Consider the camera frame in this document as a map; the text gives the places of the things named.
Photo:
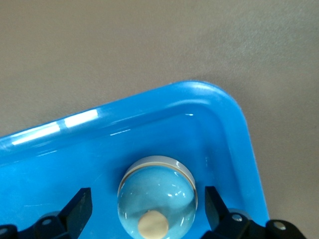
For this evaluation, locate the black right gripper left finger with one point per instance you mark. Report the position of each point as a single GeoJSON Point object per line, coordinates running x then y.
{"type": "Point", "coordinates": [74, 211]}

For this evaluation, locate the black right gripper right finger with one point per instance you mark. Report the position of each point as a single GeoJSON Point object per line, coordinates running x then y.
{"type": "Point", "coordinates": [216, 214]}

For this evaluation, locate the light blue dome bell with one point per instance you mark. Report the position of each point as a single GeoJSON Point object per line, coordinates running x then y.
{"type": "Point", "coordinates": [154, 194]}

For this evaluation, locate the blue plastic tray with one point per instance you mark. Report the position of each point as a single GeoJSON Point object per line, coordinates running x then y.
{"type": "Point", "coordinates": [74, 161]}

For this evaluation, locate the brown table mat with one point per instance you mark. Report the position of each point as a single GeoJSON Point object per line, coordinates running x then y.
{"type": "Point", "coordinates": [124, 37]}

